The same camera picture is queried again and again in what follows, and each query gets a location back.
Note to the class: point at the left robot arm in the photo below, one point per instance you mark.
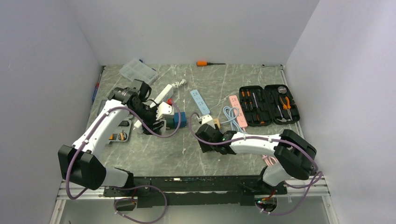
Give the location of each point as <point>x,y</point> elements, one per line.
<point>80,163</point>

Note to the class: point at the black tool case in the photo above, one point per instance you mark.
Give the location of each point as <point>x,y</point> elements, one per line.
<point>271,104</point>

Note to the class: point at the pink power strip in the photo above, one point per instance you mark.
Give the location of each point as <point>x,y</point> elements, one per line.
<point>242,124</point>

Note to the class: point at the blue red pen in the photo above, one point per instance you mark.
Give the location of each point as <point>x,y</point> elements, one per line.
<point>96,88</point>

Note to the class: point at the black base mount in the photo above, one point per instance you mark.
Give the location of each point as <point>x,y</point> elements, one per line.
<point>197,190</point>

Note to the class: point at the clear plastic organizer box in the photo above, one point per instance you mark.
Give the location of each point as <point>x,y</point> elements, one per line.
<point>136,69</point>

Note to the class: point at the white power strip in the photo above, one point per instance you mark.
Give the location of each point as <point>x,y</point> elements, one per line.
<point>163,96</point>

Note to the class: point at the dark green cube socket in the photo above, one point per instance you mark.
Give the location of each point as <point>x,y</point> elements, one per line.
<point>170,122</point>

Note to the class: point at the blue cube socket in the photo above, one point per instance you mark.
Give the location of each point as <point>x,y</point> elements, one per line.
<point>180,119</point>

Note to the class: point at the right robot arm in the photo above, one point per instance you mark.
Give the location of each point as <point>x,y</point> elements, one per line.
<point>295,156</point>

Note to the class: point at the light blue power strip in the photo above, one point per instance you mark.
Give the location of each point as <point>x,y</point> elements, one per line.
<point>227,111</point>

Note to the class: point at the orange handled screwdriver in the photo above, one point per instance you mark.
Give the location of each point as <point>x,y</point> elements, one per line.
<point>204,63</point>

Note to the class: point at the beige cube socket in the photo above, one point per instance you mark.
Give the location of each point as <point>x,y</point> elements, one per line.
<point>217,124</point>

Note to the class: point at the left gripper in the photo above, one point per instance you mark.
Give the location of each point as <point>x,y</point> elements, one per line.
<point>151,122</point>

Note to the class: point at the grey tool tray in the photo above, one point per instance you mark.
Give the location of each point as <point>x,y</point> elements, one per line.
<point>119,133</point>

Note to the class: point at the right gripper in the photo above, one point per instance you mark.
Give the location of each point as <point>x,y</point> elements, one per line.
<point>205,146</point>

